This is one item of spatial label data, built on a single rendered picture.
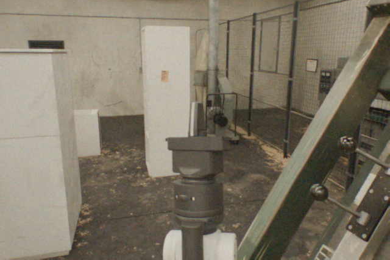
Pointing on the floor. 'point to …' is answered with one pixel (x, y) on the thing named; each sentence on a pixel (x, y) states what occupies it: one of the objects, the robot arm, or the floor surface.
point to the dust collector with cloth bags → (203, 78)
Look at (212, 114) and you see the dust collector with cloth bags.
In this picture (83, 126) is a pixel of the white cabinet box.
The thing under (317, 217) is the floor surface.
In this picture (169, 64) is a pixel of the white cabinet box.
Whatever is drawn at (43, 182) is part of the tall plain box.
